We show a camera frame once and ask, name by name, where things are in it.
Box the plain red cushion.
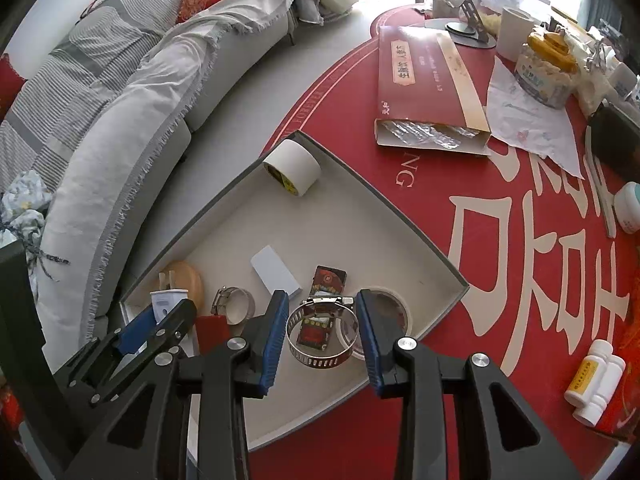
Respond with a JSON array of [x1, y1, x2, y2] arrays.
[[0, 52, 29, 122]]

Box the clear jar with yellow lid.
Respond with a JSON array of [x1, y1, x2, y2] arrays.
[[514, 30, 581, 110]]

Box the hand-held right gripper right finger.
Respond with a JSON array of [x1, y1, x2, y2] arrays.
[[355, 288, 583, 480]]

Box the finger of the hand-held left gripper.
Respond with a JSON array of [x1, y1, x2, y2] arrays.
[[75, 341, 180, 408], [52, 299, 197, 386]]

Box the floral patterned cloth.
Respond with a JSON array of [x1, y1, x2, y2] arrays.
[[0, 170, 54, 247]]

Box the white cup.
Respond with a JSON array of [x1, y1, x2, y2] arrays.
[[495, 6, 536, 61]]

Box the clear tape roll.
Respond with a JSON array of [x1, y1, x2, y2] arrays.
[[337, 286, 415, 362]]

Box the white charger plug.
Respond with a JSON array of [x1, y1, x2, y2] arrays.
[[149, 271, 190, 326]]

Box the beige tape roll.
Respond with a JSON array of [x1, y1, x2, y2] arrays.
[[262, 140, 322, 199]]

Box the white printed paper sheet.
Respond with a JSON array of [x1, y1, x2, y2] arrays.
[[486, 55, 586, 181]]

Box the black box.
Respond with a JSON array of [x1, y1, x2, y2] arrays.
[[586, 102, 640, 184]]

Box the small white box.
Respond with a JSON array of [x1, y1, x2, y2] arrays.
[[250, 245, 303, 297]]

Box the round wooden disc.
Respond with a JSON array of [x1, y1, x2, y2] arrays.
[[152, 260, 205, 312]]

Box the white pill bottle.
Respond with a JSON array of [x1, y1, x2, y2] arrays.
[[564, 340, 615, 407], [572, 356, 627, 429]]

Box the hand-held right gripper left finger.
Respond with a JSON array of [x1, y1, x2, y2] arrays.
[[65, 289, 292, 480]]

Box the plain red small box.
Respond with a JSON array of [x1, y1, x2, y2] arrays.
[[195, 314, 232, 357]]

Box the grey tray with white inside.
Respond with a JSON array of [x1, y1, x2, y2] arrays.
[[119, 130, 471, 453]]

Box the grey covered sofa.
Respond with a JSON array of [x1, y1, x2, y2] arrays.
[[0, 0, 325, 357]]

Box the grey striped blanket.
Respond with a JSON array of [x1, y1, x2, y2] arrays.
[[0, 0, 186, 197]]

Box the metal hose clamp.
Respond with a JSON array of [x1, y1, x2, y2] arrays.
[[286, 296, 361, 369], [210, 286, 256, 325]]

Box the dark red patterned card box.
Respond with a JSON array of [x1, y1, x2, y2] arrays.
[[296, 315, 337, 349]]

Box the grey metal phone stand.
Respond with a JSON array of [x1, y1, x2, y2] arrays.
[[425, 0, 501, 51]]

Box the white jar with teal lid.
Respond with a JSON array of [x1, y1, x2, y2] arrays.
[[612, 182, 640, 235]]

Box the large flat red box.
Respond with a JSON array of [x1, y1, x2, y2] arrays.
[[374, 25, 494, 157]]

